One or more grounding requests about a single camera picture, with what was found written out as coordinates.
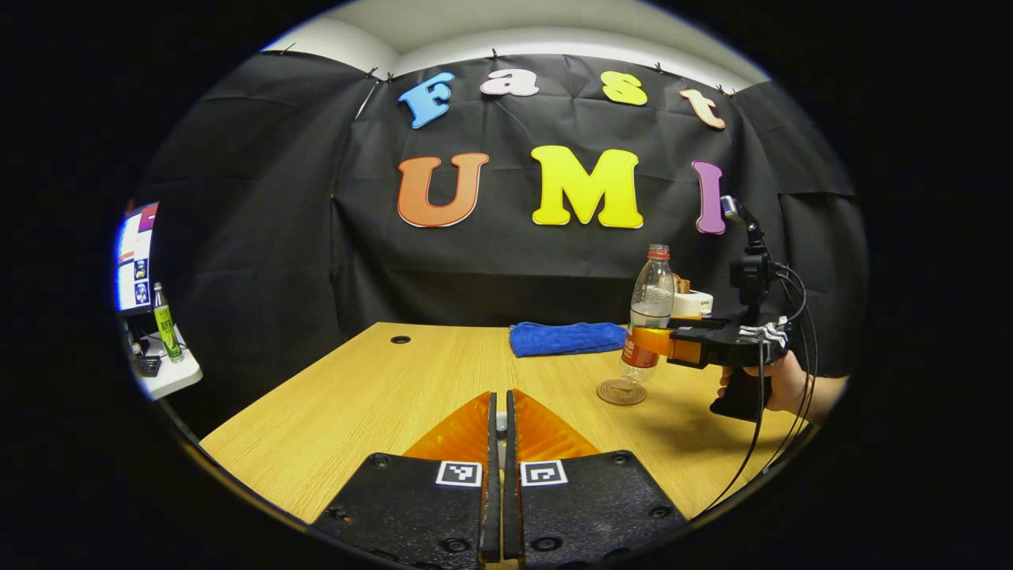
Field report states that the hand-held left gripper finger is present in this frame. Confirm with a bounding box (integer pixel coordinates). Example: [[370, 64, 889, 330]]
[[311, 391, 502, 570], [503, 389, 690, 570]]

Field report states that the clear plastic water bottle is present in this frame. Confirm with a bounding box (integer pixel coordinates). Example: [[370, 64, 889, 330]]
[[620, 244, 676, 385]]

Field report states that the round wooden coaster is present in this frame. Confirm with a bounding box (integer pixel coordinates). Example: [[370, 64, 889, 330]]
[[597, 378, 648, 407]]

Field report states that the green glass bottle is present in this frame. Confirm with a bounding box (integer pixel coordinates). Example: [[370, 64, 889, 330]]
[[152, 282, 184, 363]]

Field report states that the white toaster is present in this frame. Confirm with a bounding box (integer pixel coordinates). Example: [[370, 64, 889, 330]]
[[671, 289, 715, 320]]

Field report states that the blue towel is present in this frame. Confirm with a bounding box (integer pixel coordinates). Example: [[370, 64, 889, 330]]
[[509, 321, 629, 359]]

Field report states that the computer monitor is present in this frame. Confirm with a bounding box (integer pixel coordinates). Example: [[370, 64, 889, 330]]
[[116, 201, 160, 318]]

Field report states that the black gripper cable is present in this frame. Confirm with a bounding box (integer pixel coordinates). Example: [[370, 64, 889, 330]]
[[761, 264, 821, 476], [696, 336, 767, 517]]

